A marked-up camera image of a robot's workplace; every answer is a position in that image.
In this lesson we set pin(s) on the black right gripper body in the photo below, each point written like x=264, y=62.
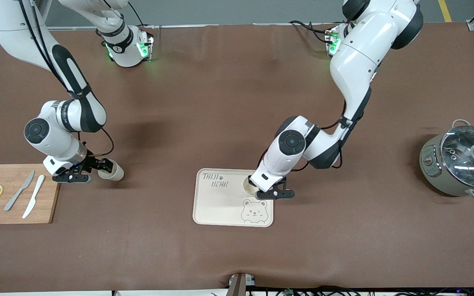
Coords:
x=90, y=163

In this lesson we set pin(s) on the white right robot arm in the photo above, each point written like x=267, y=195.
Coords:
x=56, y=131

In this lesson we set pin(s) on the grey plastic knife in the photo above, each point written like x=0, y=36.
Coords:
x=19, y=191

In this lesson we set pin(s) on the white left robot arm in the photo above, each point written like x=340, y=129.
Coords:
x=356, y=61

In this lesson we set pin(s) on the grey pot glass lid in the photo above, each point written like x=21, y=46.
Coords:
x=430, y=168

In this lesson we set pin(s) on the metal table edge bracket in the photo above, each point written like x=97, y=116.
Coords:
x=239, y=285

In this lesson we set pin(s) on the brown table mat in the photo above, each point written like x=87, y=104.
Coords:
x=204, y=102

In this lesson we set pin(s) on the white plastic knife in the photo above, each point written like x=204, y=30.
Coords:
x=34, y=195

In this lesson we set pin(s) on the white plastic cup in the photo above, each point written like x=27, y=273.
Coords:
x=248, y=185
x=117, y=173

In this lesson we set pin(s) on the white tray with bear print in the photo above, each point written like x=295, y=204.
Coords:
x=220, y=205

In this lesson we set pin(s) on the wooden cutting board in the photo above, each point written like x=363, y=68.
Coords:
x=47, y=205

